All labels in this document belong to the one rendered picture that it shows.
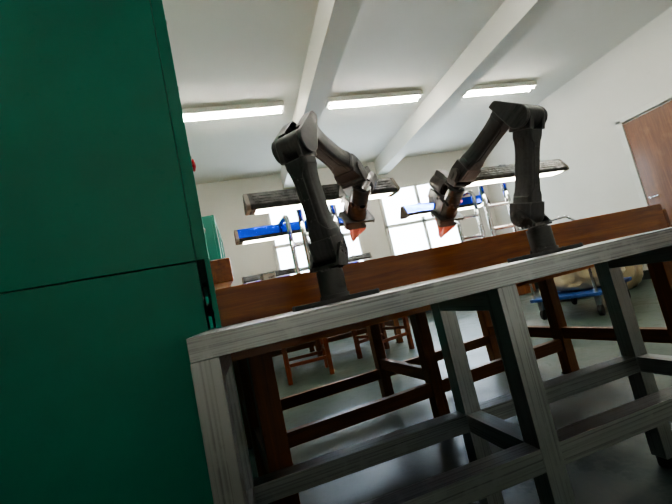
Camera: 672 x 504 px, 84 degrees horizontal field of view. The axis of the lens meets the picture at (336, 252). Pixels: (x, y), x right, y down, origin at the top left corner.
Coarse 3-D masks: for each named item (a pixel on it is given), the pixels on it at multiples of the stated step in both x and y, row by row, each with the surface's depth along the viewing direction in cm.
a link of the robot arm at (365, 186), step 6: (366, 180) 113; (354, 186) 109; (360, 186) 108; (366, 186) 110; (354, 192) 109; (360, 192) 108; (366, 192) 109; (354, 198) 110; (360, 198) 110; (366, 198) 110; (354, 204) 113; (360, 204) 111
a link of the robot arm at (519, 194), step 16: (544, 112) 99; (528, 128) 97; (544, 128) 100; (528, 144) 99; (528, 160) 99; (528, 176) 100; (528, 192) 100; (512, 208) 104; (528, 208) 100; (544, 208) 103
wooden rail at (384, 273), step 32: (576, 224) 138; (608, 224) 144; (640, 224) 150; (416, 256) 114; (448, 256) 118; (480, 256) 122; (512, 256) 126; (224, 288) 95; (256, 288) 97; (288, 288) 100; (352, 288) 106; (384, 288) 109; (224, 320) 93; (384, 320) 107; (256, 352) 94
